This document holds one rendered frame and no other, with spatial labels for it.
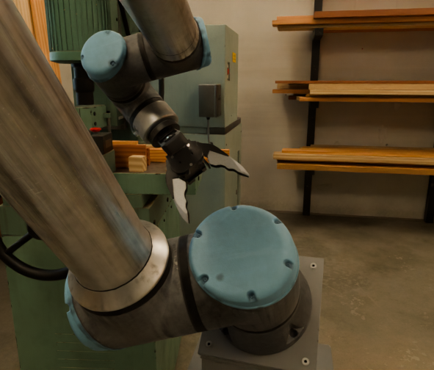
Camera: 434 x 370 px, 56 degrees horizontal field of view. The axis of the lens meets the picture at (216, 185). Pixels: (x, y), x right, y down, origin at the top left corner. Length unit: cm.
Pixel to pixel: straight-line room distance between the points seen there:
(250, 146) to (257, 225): 300
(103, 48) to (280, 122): 283
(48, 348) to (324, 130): 274
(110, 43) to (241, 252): 45
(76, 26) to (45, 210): 85
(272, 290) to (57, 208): 28
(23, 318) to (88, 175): 103
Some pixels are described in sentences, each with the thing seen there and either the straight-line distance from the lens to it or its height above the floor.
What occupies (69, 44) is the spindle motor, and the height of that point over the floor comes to 124.
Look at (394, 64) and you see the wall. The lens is 358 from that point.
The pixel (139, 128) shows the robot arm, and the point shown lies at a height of 105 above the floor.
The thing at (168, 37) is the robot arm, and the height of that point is 121.
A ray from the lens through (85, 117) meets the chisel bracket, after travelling 127.
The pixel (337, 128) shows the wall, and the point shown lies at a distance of 354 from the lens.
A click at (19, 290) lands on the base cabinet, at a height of 54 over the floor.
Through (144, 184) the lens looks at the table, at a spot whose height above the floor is 87.
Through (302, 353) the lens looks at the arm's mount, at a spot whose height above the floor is 68.
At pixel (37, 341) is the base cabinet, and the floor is 36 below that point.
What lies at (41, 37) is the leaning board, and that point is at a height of 144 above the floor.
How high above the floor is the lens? 115
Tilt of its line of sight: 15 degrees down
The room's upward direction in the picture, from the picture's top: straight up
